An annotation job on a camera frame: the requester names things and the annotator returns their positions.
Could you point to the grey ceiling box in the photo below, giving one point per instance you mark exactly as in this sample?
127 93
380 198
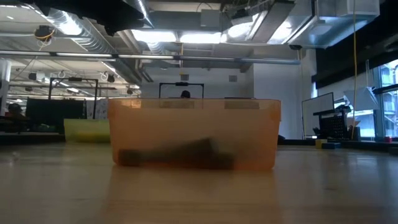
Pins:
211 18

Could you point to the white hanging sheet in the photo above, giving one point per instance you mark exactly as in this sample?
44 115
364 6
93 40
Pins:
362 99

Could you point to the person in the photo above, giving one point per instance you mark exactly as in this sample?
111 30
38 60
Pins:
15 109
185 94

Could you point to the round silver duct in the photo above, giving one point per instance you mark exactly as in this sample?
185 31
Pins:
146 14

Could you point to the black rectangular stand frame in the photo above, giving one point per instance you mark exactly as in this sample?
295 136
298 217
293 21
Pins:
182 84

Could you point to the yellow plastic bin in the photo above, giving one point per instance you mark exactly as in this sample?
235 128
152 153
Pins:
87 126

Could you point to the green long block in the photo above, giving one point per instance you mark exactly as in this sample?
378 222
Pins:
214 157

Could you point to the ceiling light panel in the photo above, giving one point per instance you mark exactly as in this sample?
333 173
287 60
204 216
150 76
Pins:
186 37

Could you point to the blue short block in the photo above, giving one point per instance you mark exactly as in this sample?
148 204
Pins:
332 145

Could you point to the orange plastic bin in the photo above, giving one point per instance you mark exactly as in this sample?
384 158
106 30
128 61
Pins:
192 124

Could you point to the yellow long cylinder block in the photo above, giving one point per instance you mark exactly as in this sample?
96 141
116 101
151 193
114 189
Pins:
91 137

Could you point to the red drink can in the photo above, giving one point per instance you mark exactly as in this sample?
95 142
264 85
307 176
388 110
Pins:
387 139

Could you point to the black gantry frame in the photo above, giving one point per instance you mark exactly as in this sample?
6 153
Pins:
73 79

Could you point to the silver ventilation duct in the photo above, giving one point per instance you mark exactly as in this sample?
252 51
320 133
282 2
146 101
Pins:
326 31

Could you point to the white whiteboard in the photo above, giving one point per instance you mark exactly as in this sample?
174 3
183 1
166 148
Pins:
317 107

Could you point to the dark computer monitor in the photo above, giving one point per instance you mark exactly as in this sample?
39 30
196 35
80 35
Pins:
53 112

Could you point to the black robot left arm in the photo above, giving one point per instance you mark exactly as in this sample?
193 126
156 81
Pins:
68 7

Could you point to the silver ceiling pipe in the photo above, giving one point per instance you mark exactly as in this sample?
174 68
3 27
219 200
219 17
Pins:
217 58

